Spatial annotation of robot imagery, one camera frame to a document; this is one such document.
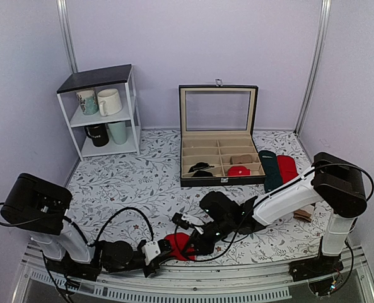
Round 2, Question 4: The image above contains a black mug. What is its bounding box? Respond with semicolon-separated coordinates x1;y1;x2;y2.
84;124;109;147

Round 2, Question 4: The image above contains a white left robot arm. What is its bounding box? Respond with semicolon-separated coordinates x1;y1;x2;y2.
0;173;173;281

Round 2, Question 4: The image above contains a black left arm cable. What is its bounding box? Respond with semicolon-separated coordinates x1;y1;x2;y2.
0;201;155;248

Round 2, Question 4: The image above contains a rolled red sock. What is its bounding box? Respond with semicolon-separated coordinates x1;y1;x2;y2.
227;165;251;177

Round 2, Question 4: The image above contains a cream and brown sock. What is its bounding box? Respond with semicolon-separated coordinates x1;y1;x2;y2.
293;205;315;223

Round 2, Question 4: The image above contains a rolled black sock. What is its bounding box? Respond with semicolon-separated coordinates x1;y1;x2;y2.
189;162;214;177

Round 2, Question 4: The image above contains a rolled brown sock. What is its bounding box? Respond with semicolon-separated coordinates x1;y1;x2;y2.
230;154;258;165

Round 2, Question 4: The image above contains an aluminium front frame rail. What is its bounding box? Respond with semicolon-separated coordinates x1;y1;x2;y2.
13;246;374;303

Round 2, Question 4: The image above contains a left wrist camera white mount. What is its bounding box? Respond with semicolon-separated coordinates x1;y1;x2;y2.
141;241;161;266

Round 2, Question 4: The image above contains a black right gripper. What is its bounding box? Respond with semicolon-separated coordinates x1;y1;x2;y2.
184;219;234;258

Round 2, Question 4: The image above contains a left metal corner post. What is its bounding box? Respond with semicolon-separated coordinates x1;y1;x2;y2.
56;0;78;73

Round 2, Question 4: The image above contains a black compartment storage box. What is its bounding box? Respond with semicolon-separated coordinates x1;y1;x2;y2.
178;80;266;187

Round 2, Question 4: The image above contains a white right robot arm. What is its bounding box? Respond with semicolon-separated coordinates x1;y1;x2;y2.
171;152;371;282

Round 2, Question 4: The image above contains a white mug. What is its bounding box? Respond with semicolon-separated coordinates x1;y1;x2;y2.
97;88;122;117

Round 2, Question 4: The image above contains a dark green sock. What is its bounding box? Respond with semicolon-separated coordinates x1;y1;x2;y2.
259;150;283;193

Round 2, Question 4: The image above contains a metal corner post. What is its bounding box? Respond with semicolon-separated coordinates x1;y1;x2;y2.
56;0;78;73
295;0;332;136

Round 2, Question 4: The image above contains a white shelf with black top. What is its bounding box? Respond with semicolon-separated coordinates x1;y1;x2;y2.
56;64;141;161

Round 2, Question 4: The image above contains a red sock with white band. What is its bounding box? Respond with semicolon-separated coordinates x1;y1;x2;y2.
277;155;298;184

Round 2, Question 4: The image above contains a right metal corner post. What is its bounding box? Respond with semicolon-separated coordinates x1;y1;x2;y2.
295;0;332;136

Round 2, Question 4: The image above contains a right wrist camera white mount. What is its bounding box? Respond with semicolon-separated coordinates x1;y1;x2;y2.
181;214;205;235

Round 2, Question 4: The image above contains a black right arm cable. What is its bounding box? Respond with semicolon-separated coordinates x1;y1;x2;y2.
173;162;374;263

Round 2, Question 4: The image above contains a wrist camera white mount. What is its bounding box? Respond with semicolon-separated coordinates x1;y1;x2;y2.
181;214;205;235
141;241;161;266

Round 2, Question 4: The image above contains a red and beige sock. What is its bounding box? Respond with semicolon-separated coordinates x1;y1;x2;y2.
165;232;195;261

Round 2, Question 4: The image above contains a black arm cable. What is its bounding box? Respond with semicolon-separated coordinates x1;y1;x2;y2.
0;201;155;248
173;162;374;263

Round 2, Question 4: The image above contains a teal patterned mug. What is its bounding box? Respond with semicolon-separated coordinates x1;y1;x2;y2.
76;89;99;116

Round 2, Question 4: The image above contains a light green tumbler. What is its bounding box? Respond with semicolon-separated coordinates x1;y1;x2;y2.
108;121;127;145

